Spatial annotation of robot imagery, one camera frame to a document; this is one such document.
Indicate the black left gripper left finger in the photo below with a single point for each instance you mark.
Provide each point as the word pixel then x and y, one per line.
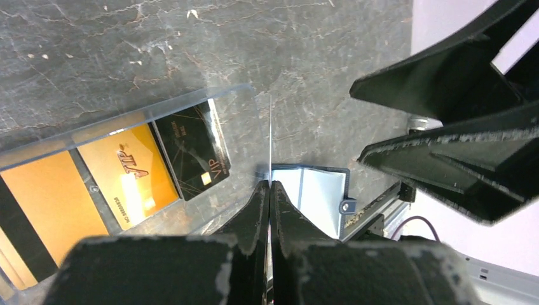
pixel 226 267

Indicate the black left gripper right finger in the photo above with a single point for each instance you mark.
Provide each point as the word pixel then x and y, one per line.
pixel 311 268

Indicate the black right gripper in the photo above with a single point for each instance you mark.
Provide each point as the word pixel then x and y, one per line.
pixel 455 79

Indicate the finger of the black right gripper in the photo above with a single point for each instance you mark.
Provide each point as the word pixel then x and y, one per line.
pixel 484 168

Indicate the blue leather card holder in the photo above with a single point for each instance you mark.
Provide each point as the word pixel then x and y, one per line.
pixel 320 193

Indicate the clear acrylic card box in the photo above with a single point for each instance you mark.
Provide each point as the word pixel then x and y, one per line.
pixel 50 201

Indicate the black VIP card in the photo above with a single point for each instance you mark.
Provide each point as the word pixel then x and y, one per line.
pixel 193 146

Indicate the gold VIP card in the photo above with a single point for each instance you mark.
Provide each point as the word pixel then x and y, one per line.
pixel 131 174

